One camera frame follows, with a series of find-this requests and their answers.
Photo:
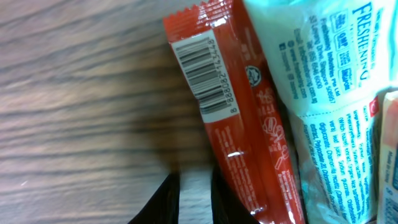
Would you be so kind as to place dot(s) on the red snack stick packet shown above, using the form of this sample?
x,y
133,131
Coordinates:
x,y
222,61

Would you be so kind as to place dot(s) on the teal wet wipes pack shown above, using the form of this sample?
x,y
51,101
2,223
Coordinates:
x,y
331,61

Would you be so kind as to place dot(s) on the orange Kleenex tissue pack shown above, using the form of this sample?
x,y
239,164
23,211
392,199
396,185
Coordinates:
x,y
387,206

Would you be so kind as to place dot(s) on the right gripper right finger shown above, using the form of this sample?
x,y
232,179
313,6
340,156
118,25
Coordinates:
x,y
225,205

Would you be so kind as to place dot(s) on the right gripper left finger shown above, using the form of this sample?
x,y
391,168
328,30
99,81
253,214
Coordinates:
x,y
163,206

